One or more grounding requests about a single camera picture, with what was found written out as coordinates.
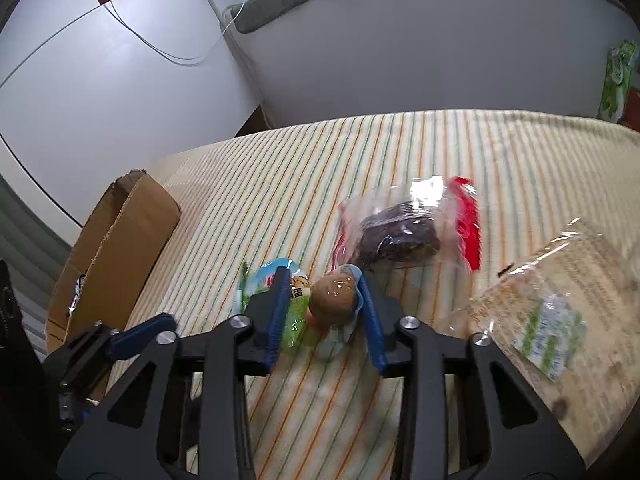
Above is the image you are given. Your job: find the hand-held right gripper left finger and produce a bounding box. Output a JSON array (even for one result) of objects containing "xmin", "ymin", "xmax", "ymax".
[{"xmin": 56, "ymin": 266, "xmax": 293, "ymax": 480}]

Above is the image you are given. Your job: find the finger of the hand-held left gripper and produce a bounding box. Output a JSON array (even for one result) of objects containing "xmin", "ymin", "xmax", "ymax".
[{"xmin": 107, "ymin": 312, "xmax": 179, "ymax": 362}]

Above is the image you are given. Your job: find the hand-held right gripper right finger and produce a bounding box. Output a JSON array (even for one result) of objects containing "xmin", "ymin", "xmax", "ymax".
[{"xmin": 351, "ymin": 271, "xmax": 587, "ymax": 480}]

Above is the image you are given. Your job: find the green egg snack packet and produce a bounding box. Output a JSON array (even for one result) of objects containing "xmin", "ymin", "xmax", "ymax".
[{"xmin": 232, "ymin": 257, "xmax": 365, "ymax": 356}]

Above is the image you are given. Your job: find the cardboard box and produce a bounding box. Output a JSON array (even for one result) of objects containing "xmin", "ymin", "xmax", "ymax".
[{"xmin": 46, "ymin": 170, "xmax": 182, "ymax": 396}]

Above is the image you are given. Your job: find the clear red-edged dates bag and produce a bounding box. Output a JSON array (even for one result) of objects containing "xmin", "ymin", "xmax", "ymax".
[{"xmin": 331, "ymin": 176, "xmax": 482, "ymax": 273}]

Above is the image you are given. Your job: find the striped table cloth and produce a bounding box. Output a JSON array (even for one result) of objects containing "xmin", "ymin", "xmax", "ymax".
[{"xmin": 107, "ymin": 109, "xmax": 640, "ymax": 480}]

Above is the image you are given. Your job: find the clear bread bag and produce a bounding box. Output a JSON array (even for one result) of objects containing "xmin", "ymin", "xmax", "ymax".
[{"xmin": 440, "ymin": 217, "xmax": 640, "ymax": 466}]

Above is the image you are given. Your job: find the white cabinet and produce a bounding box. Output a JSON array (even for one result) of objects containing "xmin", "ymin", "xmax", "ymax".
[{"xmin": 0, "ymin": 0, "xmax": 264, "ymax": 228}]

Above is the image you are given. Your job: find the red storage box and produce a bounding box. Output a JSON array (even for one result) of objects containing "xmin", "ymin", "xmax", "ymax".
[{"xmin": 619, "ymin": 87, "xmax": 640, "ymax": 130}]

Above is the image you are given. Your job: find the green tissue pack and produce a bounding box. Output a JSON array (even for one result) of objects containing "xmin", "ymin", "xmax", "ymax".
[{"xmin": 598, "ymin": 40, "xmax": 640, "ymax": 122}]

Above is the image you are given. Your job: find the white cable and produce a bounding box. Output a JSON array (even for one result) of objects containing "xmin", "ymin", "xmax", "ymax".
[{"xmin": 102, "ymin": 0, "xmax": 271, "ymax": 68}]

